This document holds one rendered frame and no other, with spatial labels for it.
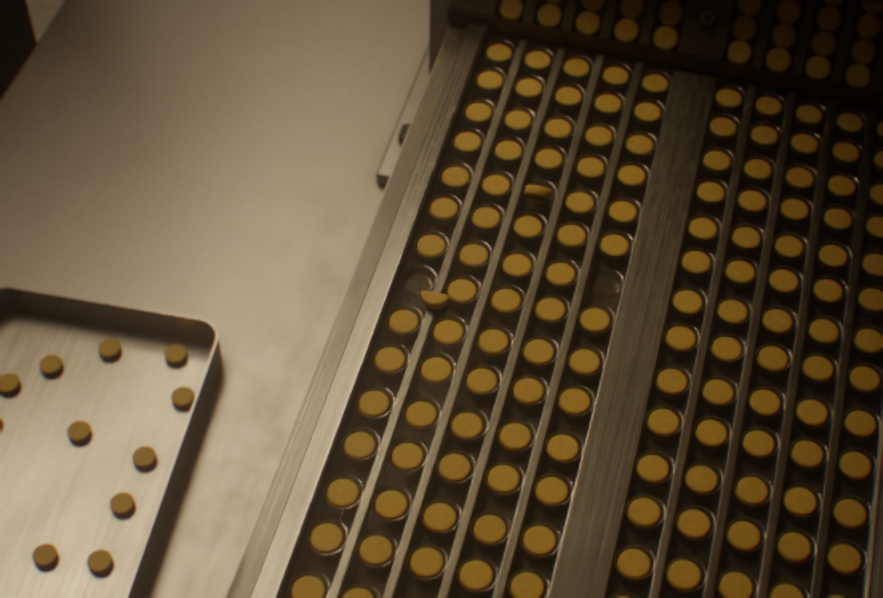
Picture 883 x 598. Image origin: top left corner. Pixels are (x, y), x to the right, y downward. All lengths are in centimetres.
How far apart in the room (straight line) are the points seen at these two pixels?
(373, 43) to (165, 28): 12
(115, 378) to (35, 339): 5
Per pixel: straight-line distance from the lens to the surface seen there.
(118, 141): 83
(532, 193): 58
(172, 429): 71
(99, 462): 70
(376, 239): 57
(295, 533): 50
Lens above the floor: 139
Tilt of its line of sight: 51 degrees down
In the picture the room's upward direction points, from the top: 2 degrees clockwise
